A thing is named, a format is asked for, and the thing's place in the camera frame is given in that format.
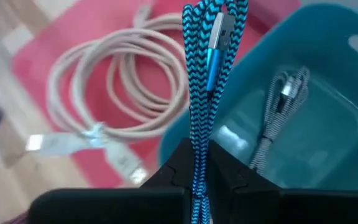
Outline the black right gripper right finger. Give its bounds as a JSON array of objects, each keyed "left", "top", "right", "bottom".
[{"left": 209, "top": 139, "right": 358, "bottom": 224}]

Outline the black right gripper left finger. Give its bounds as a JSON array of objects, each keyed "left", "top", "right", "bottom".
[{"left": 26, "top": 138, "right": 195, "bottom": 224}]

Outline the blue black braided USB cable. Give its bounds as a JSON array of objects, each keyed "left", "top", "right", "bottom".
[{"left": 181, "top": 0, "right": 250, "bottom": 224}]

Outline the beige USB cable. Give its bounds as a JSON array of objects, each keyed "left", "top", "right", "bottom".
[{"left": 25, "top": 0, "right": 191, "bottom": 187}]

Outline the pink plastic bin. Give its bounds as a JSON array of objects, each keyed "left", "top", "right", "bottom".
[{"left": 9, "top": 0, "right": 303, "bottom": 189}]

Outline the white cable tie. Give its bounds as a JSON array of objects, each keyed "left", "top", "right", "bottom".
[{"left": 80, "top": 122, "right": 109, "bottom": 149}]

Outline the grey white braided USB cable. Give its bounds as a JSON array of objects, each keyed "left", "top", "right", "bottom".
[{"left": 248, "top": 65, "right": 311, "bottom": 175}]

